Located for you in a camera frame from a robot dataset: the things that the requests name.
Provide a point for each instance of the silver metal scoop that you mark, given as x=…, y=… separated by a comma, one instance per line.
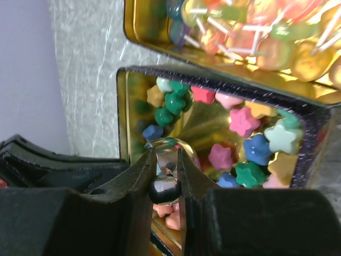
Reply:
x=165, y=187

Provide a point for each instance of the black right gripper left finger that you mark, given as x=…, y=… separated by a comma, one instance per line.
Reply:
x=115, y=219

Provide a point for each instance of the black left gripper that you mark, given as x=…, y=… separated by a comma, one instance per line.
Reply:
x=26, y=165

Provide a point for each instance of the gold tin of star candies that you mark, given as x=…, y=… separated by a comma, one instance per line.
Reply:
x=245, y=136

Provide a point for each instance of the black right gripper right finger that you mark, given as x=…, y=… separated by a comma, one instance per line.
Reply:
x=238, y=221

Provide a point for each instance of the gold tin of stick candies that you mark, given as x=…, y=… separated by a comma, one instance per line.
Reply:
x=290, y=47

